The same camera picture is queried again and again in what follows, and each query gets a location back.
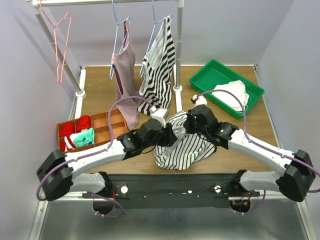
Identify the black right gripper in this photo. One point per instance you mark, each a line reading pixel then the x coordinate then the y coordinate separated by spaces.
pixel 187 124

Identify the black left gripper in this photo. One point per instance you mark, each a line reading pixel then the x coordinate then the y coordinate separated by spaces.
pixel 170 135

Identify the thin striped tank top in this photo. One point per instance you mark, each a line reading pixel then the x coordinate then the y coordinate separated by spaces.
pixel 187 150

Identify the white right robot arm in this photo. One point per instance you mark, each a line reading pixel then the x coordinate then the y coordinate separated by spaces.
pixel 291 172

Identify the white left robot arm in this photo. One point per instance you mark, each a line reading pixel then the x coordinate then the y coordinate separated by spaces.
pixel 58 172

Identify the bold black white striped top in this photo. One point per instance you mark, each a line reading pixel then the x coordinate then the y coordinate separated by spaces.
pixel 158 64

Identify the blue hanger with mauve top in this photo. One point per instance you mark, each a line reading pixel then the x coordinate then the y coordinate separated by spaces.
pixel 118 24

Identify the mauve tank top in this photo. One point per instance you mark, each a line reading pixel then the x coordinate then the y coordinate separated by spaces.
pixel 127 96

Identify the blue hanger with striped top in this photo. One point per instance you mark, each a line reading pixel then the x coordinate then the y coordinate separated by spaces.
pixel 156 22

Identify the green plastic tray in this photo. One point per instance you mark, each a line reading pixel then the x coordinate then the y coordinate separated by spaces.
pixel 215 74

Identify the white cloth in tray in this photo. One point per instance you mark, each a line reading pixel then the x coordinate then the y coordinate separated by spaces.
pixel 229 92

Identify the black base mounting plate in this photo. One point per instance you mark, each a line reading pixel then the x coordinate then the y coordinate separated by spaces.
pixel 190 190

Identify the orange compartment organizer box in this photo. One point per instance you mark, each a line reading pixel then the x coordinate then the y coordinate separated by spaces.
pixel 102 133

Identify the teal cloth bundle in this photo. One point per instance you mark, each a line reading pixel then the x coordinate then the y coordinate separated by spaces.
pixel 83 138

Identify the red sock roll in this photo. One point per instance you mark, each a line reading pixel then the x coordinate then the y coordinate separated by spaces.
pixel 83 123

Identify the red white striped sock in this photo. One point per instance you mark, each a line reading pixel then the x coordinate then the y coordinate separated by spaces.
pixel 65 144

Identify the silver clothes rack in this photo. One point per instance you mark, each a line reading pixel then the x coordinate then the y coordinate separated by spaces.
pixel 80 92

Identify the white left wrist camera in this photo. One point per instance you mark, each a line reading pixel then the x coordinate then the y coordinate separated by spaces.
pixel 159 114

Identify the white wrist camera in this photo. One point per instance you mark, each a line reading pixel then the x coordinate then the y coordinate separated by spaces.
pixel 199 100
pixel 159 114

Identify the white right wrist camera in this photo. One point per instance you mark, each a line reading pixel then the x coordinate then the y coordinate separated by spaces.
pixel 199 100

